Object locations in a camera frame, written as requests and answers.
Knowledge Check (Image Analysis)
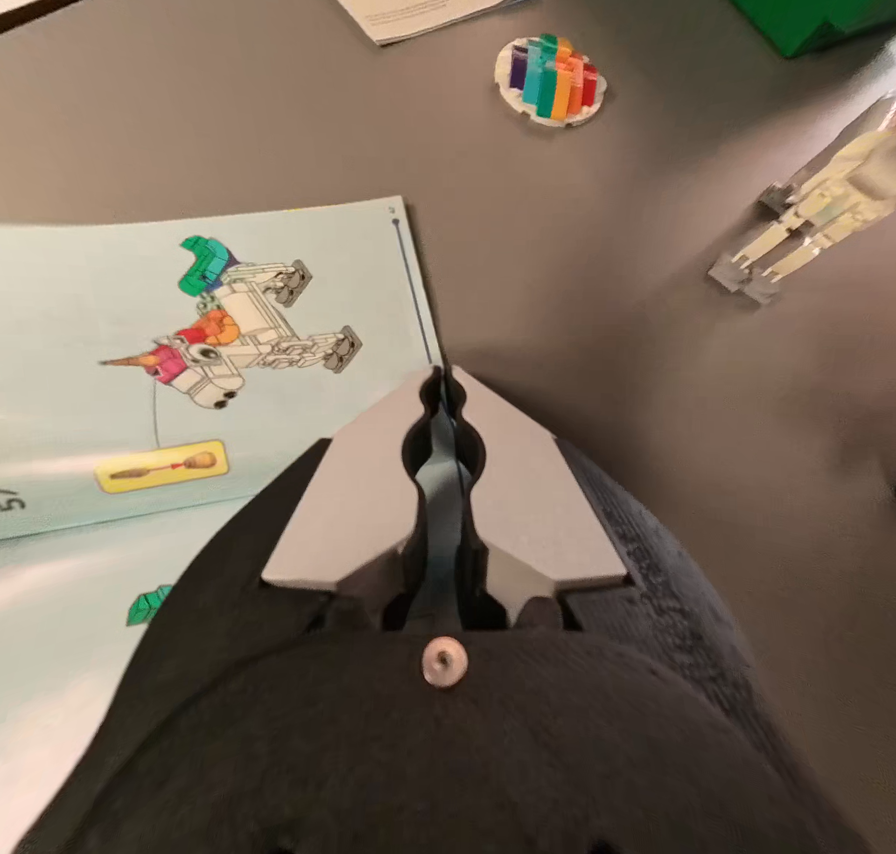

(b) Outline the round plate with coloured bricks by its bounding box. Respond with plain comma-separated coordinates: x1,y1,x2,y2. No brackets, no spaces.
494,32,609,132

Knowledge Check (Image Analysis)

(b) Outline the white lego unicorn body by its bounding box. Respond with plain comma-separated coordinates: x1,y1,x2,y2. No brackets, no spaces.
706,90,896,307

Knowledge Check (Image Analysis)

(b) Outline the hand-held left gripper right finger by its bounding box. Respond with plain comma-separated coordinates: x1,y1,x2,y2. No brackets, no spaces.
448,366,629,624

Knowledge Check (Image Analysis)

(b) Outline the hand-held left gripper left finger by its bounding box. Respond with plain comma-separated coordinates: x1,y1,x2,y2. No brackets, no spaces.
261,366,447,620

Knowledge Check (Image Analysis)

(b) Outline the lego instruction booklet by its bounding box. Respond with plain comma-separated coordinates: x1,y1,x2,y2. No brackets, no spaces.
0,196,464,854

